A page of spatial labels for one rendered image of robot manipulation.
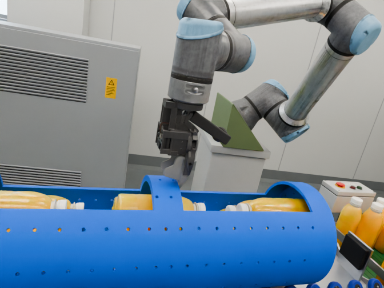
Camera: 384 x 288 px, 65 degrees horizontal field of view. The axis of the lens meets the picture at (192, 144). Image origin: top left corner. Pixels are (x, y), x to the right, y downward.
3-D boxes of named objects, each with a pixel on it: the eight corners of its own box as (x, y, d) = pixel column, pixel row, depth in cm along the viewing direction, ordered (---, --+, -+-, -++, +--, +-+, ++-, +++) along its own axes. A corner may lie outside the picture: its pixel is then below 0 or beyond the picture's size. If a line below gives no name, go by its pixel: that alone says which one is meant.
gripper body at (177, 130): (154, 144, 71) (162, 94, 67) (189, 147, 74) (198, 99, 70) (159, 157, 64) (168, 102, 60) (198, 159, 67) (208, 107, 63)
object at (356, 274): (332, 260, 105) (344, 230, 101) (338, 260, 106) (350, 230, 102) (354, 282, 96) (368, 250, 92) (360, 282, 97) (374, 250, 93)
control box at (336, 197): (315, 200, 133) (322, 179, 129) (351, 201, 139) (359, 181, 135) (330, 212, 124) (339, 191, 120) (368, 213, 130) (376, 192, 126)
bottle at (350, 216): (335, 248, 117) (351, 207, 111) (327, 237, 123) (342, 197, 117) (352, 251, 117) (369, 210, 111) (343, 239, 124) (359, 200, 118)
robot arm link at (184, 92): (204, 79, 69) (218, 87, 61) (200, 100, 71) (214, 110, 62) (166, 73, 67) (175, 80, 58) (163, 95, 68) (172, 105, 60)
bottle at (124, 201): (118, 231, 68) (195, 231, 74) (121, 207, 65) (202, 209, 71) (117, 210, 74) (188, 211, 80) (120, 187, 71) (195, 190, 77)
